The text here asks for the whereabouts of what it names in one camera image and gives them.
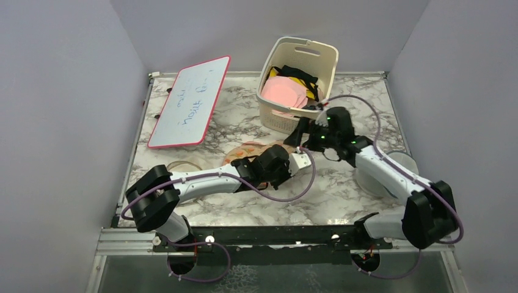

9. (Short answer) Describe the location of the pink cloth in basket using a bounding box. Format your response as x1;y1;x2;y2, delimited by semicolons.
261;76;308;108

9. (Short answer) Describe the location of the red-framed whiteboard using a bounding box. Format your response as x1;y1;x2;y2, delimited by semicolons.
147;56;231;149

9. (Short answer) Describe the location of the floral mesh laundry bag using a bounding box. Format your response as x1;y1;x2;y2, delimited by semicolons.
222;140;294;165

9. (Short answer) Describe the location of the cream plastic laundry basket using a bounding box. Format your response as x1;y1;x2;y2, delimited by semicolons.
256;37;339;134

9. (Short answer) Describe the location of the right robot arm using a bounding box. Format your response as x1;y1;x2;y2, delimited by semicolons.
284;107;461;249

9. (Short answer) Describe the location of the black and yellow garment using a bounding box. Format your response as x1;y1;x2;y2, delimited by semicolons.
268;65;322;102

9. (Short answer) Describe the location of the black mounting rail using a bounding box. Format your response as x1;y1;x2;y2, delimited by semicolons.
153;225;392;266

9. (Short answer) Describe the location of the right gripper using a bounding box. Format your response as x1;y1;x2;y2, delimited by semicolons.
284;116;340;153

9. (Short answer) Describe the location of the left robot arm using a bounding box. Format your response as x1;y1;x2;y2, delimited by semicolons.
120;145;316;251

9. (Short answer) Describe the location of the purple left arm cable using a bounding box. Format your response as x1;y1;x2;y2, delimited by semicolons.
120;147;317;221

